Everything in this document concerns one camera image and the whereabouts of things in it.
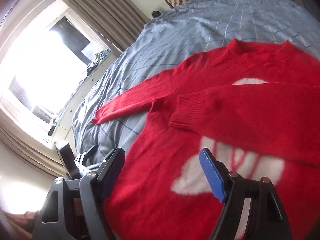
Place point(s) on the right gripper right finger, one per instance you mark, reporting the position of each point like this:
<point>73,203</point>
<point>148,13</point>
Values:
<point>267,218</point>

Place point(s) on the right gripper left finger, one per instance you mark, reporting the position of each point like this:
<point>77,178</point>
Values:
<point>74,208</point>

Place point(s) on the red knit sweater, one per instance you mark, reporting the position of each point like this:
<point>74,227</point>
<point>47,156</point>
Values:
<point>254,105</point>

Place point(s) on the clothes pile on sill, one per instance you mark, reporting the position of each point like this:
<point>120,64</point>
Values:
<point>98,58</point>

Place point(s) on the black device by bed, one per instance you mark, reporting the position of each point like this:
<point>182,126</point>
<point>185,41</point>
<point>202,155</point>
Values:
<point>76,166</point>

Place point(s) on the white window sill cabinet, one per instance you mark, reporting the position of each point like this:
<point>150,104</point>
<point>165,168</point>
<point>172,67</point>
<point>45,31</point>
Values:
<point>63,129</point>

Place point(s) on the blue plaid duvet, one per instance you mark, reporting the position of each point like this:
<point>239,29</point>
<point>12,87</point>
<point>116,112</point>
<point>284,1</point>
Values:
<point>166,41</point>

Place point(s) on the beige curtain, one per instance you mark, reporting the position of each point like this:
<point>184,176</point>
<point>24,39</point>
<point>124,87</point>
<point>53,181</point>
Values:
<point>117,22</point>

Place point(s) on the small black round clock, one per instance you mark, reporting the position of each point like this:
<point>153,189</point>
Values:
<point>156,14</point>

